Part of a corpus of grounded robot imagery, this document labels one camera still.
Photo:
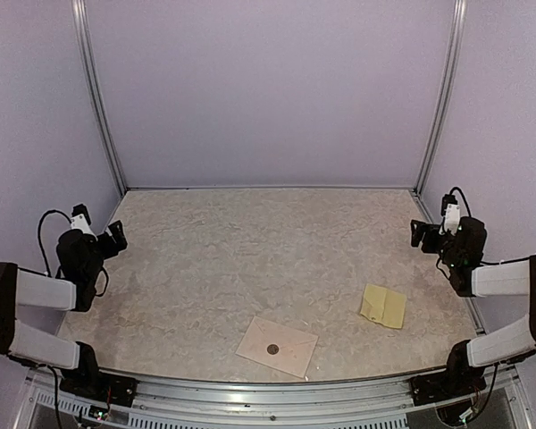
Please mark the aluminium front table rail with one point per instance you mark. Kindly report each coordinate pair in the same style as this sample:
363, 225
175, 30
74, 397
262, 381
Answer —
164, 402

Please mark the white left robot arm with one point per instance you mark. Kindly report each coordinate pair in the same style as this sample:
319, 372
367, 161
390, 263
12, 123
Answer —
23, 291

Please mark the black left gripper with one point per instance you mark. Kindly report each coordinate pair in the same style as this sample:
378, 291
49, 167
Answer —
118, 238

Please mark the aluminium corner post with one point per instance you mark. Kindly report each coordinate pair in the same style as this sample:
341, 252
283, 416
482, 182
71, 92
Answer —
80, 18
444, 95

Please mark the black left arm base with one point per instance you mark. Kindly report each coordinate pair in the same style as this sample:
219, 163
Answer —
89, 382

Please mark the aluminium right corner post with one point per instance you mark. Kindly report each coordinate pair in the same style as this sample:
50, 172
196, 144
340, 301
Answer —
444, 95

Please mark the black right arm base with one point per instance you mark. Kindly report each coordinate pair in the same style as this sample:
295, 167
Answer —
457, 379

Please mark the aluminium left corner post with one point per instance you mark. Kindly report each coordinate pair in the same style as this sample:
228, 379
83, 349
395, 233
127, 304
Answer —
80, 18

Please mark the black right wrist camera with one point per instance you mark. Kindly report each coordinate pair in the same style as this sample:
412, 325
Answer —
450, 212

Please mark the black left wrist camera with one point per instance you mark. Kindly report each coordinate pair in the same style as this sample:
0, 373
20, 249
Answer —
80, 219

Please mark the round sticker sheet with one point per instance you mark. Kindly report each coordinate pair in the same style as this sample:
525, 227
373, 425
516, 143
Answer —
383, 306

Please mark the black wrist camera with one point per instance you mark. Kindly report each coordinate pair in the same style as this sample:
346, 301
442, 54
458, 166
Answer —
80, 219
450, 212

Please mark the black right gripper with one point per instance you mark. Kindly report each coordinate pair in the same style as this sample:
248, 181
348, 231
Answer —
419, 235

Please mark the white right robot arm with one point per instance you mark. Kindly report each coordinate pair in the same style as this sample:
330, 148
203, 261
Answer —
504, 291

